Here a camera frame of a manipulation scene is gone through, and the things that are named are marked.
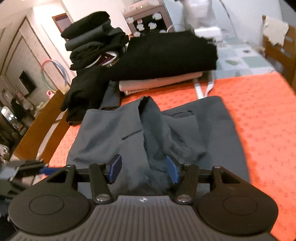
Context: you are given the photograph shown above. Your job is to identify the black garment on left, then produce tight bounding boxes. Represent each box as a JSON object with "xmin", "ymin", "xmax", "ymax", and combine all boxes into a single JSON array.
[{"xmin": 61, "ymin": 65, "xmax": 109, "ymax": 126}]

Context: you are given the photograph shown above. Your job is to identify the beige folded garment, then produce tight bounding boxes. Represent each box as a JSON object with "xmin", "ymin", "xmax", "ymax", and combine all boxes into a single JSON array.
[{"xmin": 119, "ymin": 72, "xmax": 203, "ymax": 95}]

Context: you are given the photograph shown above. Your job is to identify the white fabric strap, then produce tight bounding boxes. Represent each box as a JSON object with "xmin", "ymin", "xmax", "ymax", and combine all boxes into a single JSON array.
[{"xmin": 193, "ymin": 77, "xmax": 216, "ymax": 99}]

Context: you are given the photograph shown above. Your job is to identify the wooden chair at left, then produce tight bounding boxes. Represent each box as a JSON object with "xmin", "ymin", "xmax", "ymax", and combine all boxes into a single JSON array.
[{"xmin": 14, "ymin": 90, "xmax": 70, "ymax": 164}]

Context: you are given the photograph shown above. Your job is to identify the white power adapter box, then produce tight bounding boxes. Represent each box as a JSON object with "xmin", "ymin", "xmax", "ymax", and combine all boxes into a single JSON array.
[{"xmin": 194, "ymin": 26, "xmax": 223, "ymax": 42}]

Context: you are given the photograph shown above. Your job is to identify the colourful hula hoop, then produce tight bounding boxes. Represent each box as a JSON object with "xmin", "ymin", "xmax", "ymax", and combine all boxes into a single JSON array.
[{"xmin": 38, "ymin": 59, "xmax": 70, "ymax": 93}]

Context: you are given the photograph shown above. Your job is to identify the large black folded garment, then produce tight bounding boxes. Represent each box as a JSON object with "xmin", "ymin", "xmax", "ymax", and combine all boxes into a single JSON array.
[{"xmin": 106, "ymin": 31, "xmax": 218, "ymax": 81}]

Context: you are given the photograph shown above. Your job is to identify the wooden chair with paper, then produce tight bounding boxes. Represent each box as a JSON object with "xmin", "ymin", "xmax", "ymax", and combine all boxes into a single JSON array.
[{"xmin": 262, "ymin": 15, "xmax": 295, "ymax": 89}]

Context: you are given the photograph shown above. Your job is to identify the white plastic bag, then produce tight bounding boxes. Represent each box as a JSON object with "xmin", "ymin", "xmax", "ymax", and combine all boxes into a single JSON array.
[{"xmin": 181, "ymin": 0, "xmax": 217, "ymax": 30}]

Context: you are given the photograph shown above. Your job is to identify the pink water dispenser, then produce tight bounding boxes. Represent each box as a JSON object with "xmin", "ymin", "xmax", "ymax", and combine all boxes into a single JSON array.
[{"xmin": 121, "ymin": 1, "xmax": 173, "ymax": 37}]

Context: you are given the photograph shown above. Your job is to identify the dark grey folded cloth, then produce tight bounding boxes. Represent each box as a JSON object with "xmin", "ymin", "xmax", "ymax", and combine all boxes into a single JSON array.
[{"xmin": 99, "ymin": 81, "xmax": 121, "ymax": 110}]

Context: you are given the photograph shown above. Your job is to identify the pink kettlebell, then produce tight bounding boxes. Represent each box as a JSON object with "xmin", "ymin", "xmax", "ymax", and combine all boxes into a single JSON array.
[{"xmin": 46, "ymin": 90, "xmax": 55, "ymax": 99}]

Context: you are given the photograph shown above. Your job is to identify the grey trousers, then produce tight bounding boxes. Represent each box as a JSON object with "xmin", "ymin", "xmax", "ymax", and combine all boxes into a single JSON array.
[{"xmin": 67, "ymin": 96, "xmax": 249, "ymax": 196}]

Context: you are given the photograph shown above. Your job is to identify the stack of dark folded clothes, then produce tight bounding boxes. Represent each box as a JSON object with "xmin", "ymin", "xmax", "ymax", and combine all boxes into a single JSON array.
[{"xmin": 61, "ymin": 11, "xmax": 129, "ymax": 71}]

